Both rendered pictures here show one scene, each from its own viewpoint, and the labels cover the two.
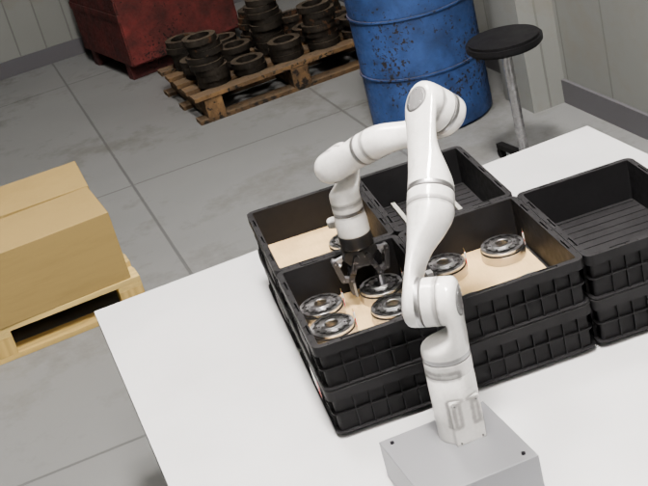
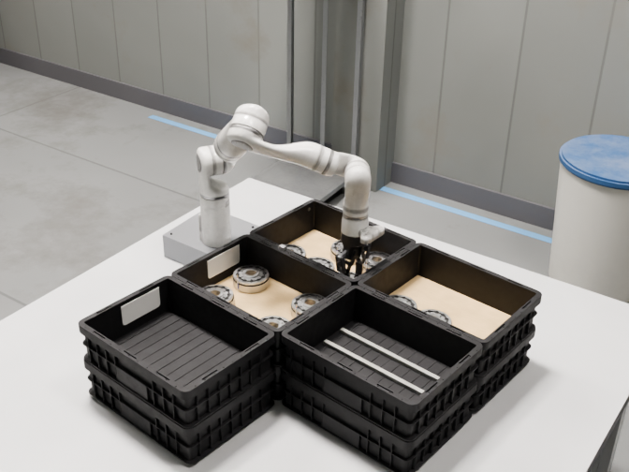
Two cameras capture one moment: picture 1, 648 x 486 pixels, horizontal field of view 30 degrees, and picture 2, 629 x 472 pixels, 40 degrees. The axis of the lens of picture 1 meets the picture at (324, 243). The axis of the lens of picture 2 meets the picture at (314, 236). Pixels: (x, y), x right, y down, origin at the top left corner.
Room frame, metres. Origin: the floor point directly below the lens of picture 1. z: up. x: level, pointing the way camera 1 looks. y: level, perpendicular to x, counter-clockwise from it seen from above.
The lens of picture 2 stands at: (3.90, -1.56, 2.18)
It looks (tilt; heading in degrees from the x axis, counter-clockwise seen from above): 30 degrees down; 137
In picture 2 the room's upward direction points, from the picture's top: 1 degrees clockwise
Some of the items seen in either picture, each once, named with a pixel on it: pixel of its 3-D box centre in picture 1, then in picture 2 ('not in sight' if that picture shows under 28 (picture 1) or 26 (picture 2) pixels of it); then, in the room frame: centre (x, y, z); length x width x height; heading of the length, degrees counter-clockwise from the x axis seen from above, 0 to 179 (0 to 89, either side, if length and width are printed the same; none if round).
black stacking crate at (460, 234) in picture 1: (490, 269); (261, 298); (2.39, -0.34, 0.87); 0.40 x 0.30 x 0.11; 7
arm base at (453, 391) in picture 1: (453, 392); (215, 216); (1.95, -0.16, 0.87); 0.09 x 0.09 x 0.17; 15
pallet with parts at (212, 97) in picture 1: (270, 36); not in sight; (7.20, -0.01, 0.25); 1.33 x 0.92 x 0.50; 103
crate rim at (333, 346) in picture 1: (358, 291); (332, 240); (2.35, -0.05, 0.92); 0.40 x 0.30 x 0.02; 7
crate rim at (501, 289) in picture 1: (485, 249); (260, 282); (2.39, -0.34, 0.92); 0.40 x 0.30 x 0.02; 7
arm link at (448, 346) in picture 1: (440, 320); (212, 171); (1.95, -0.17, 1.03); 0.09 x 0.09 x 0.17; 70
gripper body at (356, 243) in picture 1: (358, 247); (354, 243); (2.47, -0.07, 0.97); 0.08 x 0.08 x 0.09
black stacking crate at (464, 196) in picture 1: (434, 207); (379, 360); (2.79, -0.29, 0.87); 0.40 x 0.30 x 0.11; 7
